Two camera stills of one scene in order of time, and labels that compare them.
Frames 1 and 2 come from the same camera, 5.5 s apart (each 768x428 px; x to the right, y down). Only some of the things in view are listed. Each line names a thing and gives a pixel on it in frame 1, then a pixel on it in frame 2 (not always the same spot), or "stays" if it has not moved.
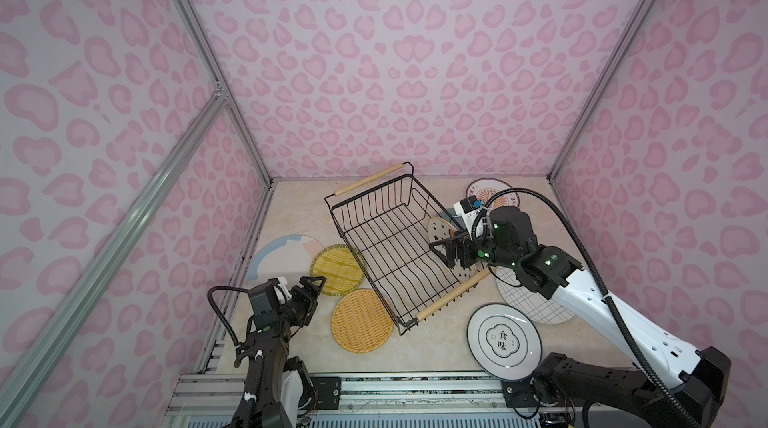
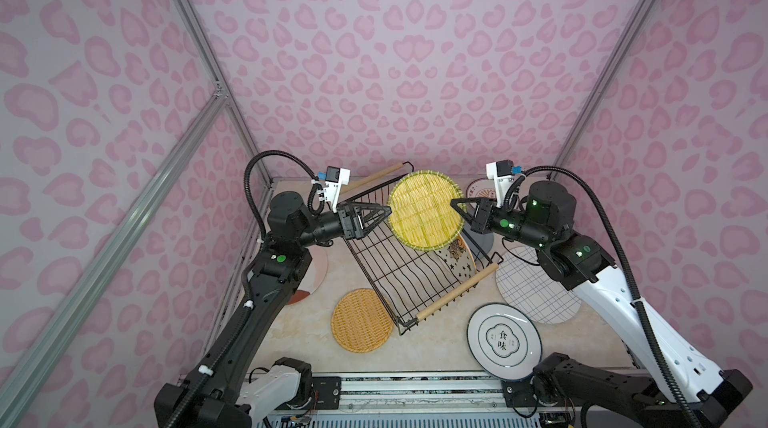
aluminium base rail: (206, 398) stays
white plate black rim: (505, 341) stays
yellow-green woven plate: (341, 265) -> (420, 214)
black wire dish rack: (397, 234) stays
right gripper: (464, 242) -> (484, 210)
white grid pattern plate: (530, 304) stays
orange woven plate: (362, 321) stays
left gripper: (306, 301) -> (352, 215)
